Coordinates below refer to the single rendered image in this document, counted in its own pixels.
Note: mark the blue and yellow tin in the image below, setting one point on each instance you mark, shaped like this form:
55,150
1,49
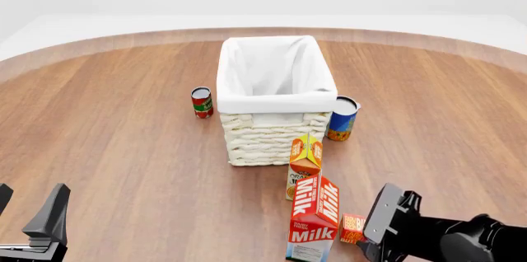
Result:
342,120

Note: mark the white wicker basket, cloth liner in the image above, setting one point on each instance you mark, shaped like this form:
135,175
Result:
271,67

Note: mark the orange juice carton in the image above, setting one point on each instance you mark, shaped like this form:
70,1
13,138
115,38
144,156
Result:
305,157

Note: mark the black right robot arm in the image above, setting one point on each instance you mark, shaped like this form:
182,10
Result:
473,240

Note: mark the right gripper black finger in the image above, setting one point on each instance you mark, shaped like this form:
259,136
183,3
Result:
368,249

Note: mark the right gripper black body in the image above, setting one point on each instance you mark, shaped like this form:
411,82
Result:
401,243

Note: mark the red milk carton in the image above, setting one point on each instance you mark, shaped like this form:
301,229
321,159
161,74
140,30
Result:
313,212

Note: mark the red and yellow butter box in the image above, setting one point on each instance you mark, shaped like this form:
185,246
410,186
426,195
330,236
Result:
352,226

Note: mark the red tomato soup tin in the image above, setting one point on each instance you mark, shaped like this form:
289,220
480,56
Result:
202,104

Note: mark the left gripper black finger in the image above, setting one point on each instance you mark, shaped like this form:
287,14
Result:
4,195
51,218

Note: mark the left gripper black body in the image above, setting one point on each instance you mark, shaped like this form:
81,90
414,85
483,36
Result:
45,254

